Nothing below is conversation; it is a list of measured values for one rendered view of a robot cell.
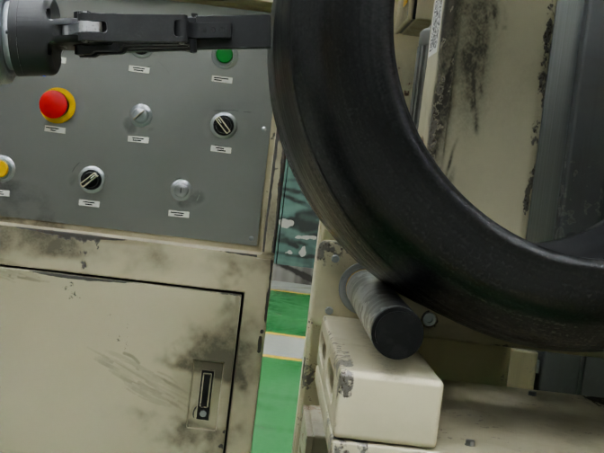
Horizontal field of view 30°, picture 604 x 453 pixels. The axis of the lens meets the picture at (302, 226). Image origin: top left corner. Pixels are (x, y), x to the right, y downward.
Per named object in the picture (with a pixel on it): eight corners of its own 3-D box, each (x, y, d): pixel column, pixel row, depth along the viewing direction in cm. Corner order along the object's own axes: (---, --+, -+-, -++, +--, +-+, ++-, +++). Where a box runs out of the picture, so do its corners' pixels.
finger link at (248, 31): (195, 16, 105) (194, 15, 104) (270, 15, 105) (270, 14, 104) (196, 48, 105) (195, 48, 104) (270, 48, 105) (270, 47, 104)
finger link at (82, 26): (53, 21, 104) (39, 13, 98) (110, 19, 104) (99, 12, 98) (54, 47, 104) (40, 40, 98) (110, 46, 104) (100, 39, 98)
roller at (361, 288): (375, 262, 129) (390, 297, 129) (339, 278, 129) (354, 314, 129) (412, 298, 94) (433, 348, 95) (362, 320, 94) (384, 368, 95)
